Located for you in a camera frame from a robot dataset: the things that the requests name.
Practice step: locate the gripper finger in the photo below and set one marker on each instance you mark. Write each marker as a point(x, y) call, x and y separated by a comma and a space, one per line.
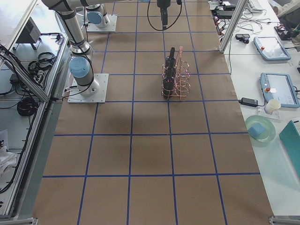
point(164, 18)

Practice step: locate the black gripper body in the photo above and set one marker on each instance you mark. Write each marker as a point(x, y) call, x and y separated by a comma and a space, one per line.
point(163, 5)

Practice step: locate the dark wine bottle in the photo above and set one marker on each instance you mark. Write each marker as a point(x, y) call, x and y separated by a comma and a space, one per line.
point(169, 75)

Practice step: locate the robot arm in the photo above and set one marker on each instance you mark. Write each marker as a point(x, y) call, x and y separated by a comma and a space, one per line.
point(81, 64)
point(97, 15)

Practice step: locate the dark bottle in basket left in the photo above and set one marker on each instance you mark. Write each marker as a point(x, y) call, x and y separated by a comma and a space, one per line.
point(170, 61)

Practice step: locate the dark bottle in basket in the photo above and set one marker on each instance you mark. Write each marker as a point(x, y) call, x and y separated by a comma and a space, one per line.
point(170, 61)
point(168, 86)

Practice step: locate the dark bottle in basket right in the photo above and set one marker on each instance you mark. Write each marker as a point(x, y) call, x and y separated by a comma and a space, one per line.
point(168, 86)

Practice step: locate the blue teach pendant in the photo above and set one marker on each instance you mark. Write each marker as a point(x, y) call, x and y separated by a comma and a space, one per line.
point(271, 48)
point(279, 87)

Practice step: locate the black power adapter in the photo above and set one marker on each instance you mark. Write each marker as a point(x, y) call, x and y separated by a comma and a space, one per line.
point(248, 102)

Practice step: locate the grey control box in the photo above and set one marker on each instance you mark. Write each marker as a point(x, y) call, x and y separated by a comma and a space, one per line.
point(30, 34)

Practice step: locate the white paper cup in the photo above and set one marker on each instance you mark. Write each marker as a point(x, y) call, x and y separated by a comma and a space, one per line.
point(272, 106)

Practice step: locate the blue foam cube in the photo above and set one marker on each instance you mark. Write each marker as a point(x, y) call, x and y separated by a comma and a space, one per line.
point(256, 129)

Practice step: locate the green glass plate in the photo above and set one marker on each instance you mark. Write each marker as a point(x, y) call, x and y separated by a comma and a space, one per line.
point(270, 131)

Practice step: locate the teal notebook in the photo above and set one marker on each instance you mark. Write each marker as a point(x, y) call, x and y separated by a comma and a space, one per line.
point(290, 138)

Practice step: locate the copper wire wine basket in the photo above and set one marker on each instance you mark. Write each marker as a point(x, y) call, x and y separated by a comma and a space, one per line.
point(181, 79)

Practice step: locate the aluminium frame post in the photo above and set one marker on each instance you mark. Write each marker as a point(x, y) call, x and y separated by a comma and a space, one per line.
point(232, 24)

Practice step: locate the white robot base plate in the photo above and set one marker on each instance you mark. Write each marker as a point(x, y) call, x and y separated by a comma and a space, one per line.
point(96, 93)

